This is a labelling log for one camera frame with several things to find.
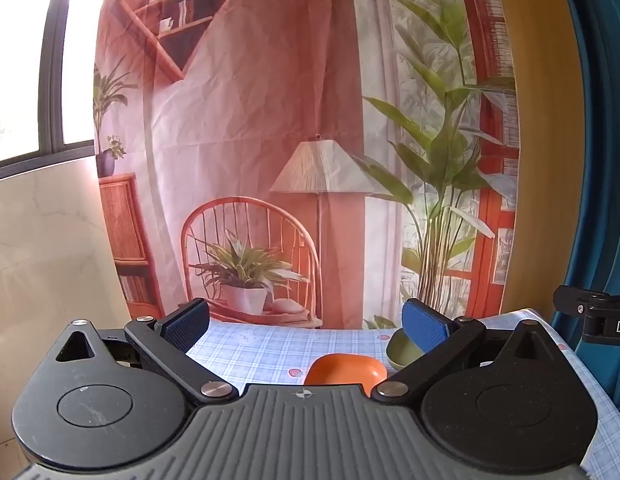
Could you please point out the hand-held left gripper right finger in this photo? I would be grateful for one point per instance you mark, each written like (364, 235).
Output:
(424, 326)

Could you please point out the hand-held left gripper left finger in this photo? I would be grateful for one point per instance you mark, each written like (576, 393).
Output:
(187, 324)

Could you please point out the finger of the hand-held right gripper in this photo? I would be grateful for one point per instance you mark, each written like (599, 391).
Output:
(572, 296)

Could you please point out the green bowl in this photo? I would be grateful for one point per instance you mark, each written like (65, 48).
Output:
(402, 352)

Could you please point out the orange bowl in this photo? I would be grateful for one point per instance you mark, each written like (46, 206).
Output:
(347, 370)

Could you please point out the checked blue tablecloth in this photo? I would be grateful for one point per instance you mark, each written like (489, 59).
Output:
(270, 345)

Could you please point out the wooden board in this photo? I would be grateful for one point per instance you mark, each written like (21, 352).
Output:
(545, 135)

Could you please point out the blue curtain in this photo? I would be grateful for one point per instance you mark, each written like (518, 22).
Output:
(602, 135)

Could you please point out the dark framed window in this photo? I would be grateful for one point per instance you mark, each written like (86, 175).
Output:
(52, 60)

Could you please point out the printed wall tapestry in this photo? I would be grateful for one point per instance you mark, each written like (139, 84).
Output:
(290, 125)

